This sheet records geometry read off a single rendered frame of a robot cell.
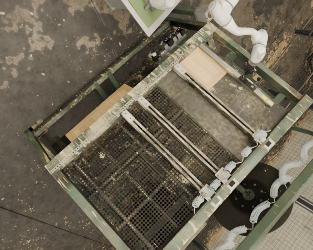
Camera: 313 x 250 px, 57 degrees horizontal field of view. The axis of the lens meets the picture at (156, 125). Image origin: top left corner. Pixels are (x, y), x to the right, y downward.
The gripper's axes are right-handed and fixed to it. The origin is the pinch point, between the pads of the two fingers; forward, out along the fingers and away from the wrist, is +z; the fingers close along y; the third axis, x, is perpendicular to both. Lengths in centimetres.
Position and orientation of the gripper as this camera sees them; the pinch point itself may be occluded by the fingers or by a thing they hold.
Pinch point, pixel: (246, 73)
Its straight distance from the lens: 287.6
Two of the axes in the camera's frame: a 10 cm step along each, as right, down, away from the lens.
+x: -7.1, 6.7, -2.2
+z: 0.0, 3.1, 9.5
